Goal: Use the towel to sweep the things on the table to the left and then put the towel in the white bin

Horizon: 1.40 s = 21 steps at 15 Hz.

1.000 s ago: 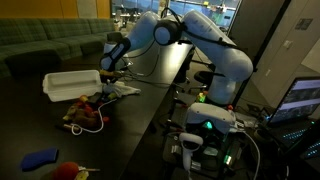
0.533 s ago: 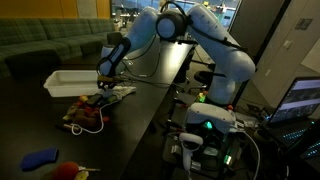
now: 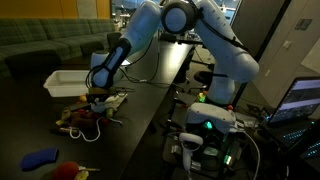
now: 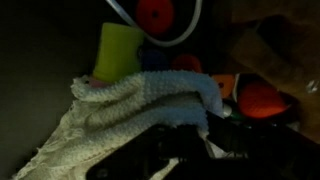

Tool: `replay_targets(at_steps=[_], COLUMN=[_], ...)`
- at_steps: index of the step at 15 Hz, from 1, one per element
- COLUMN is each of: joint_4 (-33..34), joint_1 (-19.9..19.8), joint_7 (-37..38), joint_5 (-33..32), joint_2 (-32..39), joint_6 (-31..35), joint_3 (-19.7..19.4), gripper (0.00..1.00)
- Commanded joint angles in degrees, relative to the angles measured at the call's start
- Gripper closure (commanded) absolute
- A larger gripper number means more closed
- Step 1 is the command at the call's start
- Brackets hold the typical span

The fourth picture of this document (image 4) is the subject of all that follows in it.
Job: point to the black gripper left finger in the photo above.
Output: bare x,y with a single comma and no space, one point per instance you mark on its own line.
150,153

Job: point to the small stacking cup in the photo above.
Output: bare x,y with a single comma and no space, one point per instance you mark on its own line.
116,51

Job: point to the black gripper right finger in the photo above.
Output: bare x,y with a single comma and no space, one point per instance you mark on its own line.
266,153

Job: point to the white terry towel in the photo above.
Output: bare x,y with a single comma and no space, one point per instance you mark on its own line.
133,110

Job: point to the orange plastic disc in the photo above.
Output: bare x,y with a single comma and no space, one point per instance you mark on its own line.
260,100
186,63
155,15
224,85

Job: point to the brown plush toy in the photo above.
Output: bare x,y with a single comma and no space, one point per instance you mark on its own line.
280,50

